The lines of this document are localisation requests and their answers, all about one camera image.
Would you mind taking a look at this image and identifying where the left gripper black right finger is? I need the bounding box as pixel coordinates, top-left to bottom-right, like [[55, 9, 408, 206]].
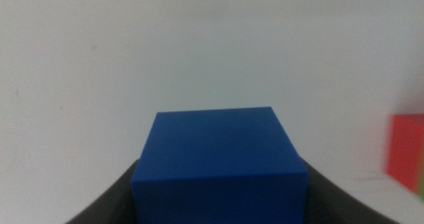
[[302, 159, 401, 224]]

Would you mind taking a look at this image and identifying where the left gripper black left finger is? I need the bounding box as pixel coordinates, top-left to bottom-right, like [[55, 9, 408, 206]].
[[65, 158, 140, 224]]

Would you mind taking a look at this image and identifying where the red cube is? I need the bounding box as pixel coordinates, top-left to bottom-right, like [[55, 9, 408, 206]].
[[385, 114, 424, 196]]

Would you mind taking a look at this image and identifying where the blue cube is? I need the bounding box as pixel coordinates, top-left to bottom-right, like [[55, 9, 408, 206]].
[[131, 106, 309, 224]]

